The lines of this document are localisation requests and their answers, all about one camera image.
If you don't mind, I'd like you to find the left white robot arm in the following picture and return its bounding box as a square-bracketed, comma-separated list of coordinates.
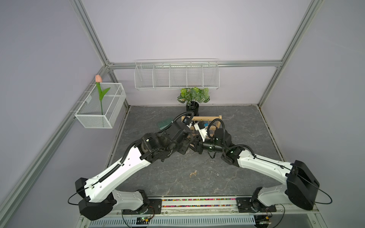
[75, 120, 194, 220]

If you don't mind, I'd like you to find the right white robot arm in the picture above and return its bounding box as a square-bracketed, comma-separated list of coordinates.
[189, 128, 320, 213]

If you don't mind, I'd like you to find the wooden jewelry display stand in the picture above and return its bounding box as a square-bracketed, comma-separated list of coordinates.
[178, 116, 222, 139]

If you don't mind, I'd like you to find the potted green plant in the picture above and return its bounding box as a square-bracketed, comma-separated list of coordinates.
[177, 87, 210, 116]

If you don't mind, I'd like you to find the pink artificial tulip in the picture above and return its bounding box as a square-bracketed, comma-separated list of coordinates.
[95, 75, 110, 115]

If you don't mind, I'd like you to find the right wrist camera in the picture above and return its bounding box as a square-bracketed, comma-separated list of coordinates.
[194, 121, 208, 142]

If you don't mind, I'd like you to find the white wire wall shelf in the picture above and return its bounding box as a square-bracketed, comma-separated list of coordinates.
[134, 59, 220, 89]

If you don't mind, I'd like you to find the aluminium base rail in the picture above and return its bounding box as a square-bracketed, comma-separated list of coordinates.
[76, 195, 320, 220]

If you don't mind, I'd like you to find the white slotted cable duct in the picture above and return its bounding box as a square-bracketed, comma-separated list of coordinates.
[89, 215, 256, 228]

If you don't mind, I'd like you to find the white mesh wall basket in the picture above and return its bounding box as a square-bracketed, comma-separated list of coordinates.
[71, 83, 126, 129]

